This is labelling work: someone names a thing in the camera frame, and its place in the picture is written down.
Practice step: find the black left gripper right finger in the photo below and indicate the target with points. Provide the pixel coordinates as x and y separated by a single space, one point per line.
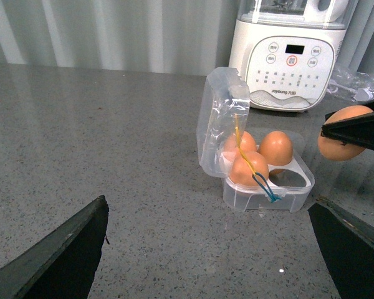
347 246

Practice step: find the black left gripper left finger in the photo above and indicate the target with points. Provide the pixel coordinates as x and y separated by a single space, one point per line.
63 264

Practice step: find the brown carried egg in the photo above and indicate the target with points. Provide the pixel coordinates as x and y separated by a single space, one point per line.
336 150

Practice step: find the brown egg back right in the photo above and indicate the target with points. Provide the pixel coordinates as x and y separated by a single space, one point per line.
277 148

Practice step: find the clear plastic egg box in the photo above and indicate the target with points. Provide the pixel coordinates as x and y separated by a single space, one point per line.
226 94

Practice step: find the brown egg back left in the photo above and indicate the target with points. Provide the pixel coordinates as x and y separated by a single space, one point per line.
230 150

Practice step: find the brown egg front left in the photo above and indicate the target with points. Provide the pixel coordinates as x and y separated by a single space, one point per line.
241 173

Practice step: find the clear plastic bag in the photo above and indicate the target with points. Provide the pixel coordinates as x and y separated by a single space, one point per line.
349 85

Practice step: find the blue rubber band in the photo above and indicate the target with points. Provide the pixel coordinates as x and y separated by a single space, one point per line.
263 184

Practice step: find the white Joyoung blender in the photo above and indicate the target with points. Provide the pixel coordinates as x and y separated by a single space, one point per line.
286 50

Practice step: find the yellow rubber band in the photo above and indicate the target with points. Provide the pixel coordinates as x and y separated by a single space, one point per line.
238 144

